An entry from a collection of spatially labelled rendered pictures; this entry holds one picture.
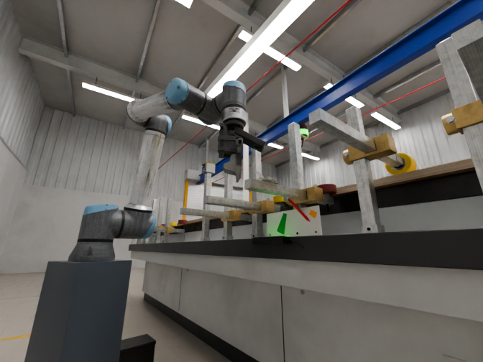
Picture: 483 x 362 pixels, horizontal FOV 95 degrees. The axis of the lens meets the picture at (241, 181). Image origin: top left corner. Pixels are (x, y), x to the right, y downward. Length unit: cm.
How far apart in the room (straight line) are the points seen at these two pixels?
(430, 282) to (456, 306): 5
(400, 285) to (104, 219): 118
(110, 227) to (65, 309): 35
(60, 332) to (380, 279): 114
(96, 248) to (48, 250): 737
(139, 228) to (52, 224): 738
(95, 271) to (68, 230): 741
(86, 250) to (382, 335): 121
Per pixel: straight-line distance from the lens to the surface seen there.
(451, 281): 70
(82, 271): 118
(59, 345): 124
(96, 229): 127
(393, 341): 100
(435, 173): 89
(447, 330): 94
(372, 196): 74
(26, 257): 868
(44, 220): 869
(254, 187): 66
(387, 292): 75
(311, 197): 82
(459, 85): 76
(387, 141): 74
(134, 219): 132
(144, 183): 133
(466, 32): 49
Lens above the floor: 66
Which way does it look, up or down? 17 degrees up
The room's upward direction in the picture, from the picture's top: straight up
